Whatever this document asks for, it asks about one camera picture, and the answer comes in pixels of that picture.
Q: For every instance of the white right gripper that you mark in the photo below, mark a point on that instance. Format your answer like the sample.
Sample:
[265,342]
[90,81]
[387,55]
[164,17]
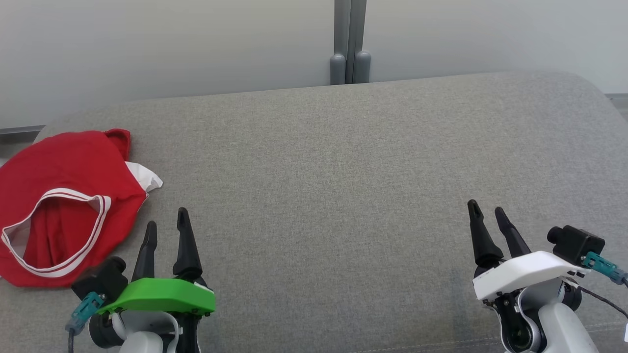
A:
[525,272]

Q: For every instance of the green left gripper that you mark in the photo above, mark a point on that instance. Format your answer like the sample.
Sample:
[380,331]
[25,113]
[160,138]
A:
[157,294]

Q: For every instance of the red basketball jersey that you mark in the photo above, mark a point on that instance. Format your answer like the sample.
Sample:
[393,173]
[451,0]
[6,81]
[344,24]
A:
[73,235]

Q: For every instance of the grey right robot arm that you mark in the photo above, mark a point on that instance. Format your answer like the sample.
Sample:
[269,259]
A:
[554,318]

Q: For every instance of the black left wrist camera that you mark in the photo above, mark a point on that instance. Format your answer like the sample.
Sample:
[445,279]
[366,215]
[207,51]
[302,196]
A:
[100,279]

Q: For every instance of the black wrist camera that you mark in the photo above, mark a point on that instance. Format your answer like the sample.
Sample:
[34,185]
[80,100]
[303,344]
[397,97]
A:
[100,279]
[576,242]

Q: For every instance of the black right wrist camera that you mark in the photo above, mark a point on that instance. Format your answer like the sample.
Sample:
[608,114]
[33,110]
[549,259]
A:
[576,242]

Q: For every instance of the grey partition base rail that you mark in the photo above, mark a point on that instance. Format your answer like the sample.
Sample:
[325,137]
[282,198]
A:
[19,131]

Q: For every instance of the grey double partition post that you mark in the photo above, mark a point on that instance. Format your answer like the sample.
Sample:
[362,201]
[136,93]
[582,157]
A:
[350,44]

